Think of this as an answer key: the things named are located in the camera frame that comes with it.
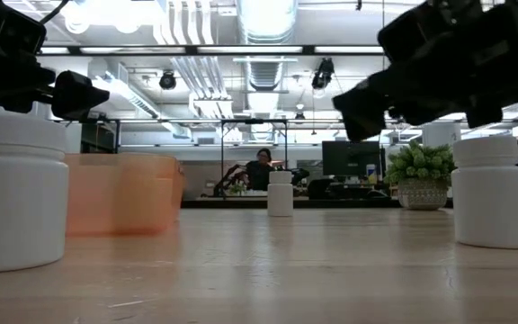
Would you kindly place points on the potted green succulent plant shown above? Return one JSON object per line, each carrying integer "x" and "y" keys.
{"x": 421, "y": 166}

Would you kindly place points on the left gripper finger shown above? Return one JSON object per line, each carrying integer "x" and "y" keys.
{"x": 7, "y": 85}
{"x": 77, "y": 96}

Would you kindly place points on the orange translucent plastic basket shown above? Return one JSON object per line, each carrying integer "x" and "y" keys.
{"x": 92, "y": 198}

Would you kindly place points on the black shelf rack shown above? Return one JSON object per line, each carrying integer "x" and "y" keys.
{"x": 99, "y": 137}

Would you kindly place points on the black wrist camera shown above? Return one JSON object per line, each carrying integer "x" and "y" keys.
{"x": 11, "y": 31}
{"x": 407, "y": 36}

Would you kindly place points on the person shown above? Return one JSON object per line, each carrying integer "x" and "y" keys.
{"x": 259, "y": 175}

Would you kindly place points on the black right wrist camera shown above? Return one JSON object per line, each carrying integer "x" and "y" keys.
{"x": 407, "y": 36}

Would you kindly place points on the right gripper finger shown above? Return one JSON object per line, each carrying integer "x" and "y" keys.
{"x": 364, "y": 108}

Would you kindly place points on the black metal rig frame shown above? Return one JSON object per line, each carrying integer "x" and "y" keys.
{"x": 191, "y": 50}

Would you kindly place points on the black computer monitor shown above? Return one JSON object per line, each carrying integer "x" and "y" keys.
{"x": 351, "y": 159}

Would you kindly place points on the black ceiling spot lamp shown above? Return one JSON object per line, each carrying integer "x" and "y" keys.
{"x": 323, "y": 74}
{"x": 167, "y": 81}

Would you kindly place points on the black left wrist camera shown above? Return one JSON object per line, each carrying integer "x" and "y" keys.
{"x": 11, "y": 31}

